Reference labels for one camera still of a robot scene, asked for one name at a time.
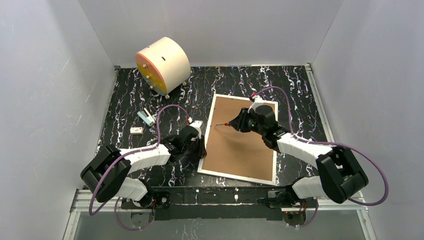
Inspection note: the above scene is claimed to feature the blue red screwdriver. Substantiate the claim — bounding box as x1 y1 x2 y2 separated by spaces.
215 122 230 127

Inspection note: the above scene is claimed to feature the light blue stapler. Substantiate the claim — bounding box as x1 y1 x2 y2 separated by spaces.
137 108 156 127

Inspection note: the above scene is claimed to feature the white staple box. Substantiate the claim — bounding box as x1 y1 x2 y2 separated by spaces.
130 127 144 135

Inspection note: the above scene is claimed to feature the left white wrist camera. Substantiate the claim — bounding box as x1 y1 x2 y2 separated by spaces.
187 117 203 138

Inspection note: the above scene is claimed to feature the cylindrical beige drawer cabinet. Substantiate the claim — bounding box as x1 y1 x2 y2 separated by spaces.
135 37 191 99

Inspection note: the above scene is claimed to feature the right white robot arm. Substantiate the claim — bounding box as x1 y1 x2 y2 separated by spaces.
226 105 369 204

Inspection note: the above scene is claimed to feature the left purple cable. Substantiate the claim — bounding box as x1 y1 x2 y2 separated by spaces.
88 104 194 232

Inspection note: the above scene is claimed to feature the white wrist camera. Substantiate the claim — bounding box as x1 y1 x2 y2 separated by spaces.
187 117 203 138
247 94 266 114

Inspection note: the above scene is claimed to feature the white picture frame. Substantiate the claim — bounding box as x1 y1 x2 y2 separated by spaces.
197 94 277 186

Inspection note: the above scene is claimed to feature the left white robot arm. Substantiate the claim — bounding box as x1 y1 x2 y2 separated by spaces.
80 120 207 203

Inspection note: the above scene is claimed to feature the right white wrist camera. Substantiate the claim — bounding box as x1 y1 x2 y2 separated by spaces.
247 94 266 114

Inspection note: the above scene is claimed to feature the purple cable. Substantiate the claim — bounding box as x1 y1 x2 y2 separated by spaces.
251 86 389 229
88 104 194 232

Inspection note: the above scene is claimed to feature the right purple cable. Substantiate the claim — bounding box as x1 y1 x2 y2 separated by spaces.
251 86 389 229

